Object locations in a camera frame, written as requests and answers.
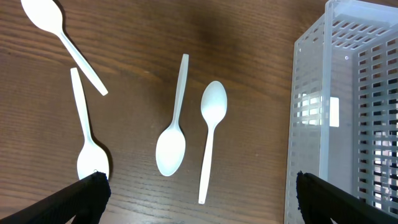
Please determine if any clear perforated plastic basket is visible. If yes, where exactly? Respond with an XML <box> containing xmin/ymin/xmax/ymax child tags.
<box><xmin>284</xmin><ymin>1</ymin><xmax>397</xmax><ymax>224</ymax></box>

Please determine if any white plastic spoon lower-left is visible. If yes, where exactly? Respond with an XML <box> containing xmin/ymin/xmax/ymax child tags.
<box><xmin>70</xmin><ymin>67</ymin><xmax>110</xmax><ymax>180</ymax></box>

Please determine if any white plastic spoon far-left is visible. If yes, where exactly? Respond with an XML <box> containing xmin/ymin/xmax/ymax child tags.
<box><xmin>21</xmin><ymin>0</ymin><xmax>108</xmax><ymax>96</ymax></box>

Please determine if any white plastic spoon inverted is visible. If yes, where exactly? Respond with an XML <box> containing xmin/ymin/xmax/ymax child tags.
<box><xmin>155</xmin><ymin>54</ymin><xmax>189</xmax><ymax>177</ymax></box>

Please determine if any white plastic spoon upright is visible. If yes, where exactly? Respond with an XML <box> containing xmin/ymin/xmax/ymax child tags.
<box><xmin>198</xmin><ymin>81</ymin><xmax>228</xmax><ymax>204</ymax></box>

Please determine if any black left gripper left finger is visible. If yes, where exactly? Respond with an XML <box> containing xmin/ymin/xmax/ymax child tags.
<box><xmin>1</xmin><ymin>172</ymin><xmax>111</xmax><ymax>224</ymax></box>

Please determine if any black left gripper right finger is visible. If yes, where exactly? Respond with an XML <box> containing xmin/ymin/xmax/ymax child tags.
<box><xmin>296</xmin><ymin>172</ymin><xmax>397</xmax><ymax>224</ymax></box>

